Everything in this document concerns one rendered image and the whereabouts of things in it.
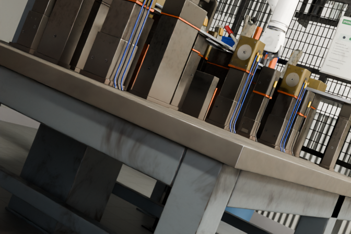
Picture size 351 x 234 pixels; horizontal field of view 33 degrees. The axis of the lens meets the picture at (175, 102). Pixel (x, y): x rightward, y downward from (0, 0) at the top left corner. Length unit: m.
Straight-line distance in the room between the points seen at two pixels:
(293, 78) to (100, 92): 1.44
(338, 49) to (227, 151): 2.21
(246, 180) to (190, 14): 0.84
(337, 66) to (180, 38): 1.41
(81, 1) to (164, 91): 0.38
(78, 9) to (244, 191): 0.84
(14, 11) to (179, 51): 3.64
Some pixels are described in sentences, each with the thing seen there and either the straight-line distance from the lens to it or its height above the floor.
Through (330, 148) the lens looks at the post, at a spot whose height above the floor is 0.79.
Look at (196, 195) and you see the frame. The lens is 1.05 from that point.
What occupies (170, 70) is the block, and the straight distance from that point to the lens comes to 1.87.
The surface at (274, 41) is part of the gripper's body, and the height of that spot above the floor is 1.13.
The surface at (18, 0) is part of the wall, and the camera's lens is 5.41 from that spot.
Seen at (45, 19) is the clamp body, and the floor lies 0.81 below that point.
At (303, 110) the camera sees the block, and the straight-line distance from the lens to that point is 2.58.
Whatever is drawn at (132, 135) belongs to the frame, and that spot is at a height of 0.64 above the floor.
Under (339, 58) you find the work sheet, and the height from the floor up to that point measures 1.24.
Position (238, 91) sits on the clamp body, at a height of 0.85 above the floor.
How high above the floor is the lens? 0.72
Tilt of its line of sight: level
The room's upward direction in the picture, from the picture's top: 22 degrees clockwise
